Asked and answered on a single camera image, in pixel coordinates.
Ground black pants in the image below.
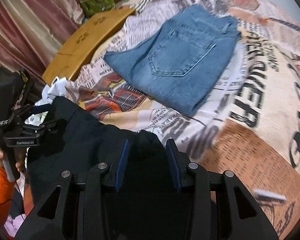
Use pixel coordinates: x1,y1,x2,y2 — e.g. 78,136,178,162
26,95,216,240

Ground white crumpled cloth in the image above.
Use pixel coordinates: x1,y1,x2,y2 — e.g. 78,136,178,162
25,77,67,126

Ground printed newspaper-pattern blanket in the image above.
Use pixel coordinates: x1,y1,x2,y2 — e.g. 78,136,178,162
65,0,300,239

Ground wooden lap desk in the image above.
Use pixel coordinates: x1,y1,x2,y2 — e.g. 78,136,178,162
42,8,135,85

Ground folded blue jeans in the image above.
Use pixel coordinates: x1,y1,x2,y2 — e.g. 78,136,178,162
104,5,241,116

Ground striped pink curtain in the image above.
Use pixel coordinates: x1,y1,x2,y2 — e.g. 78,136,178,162
0,0,84,82

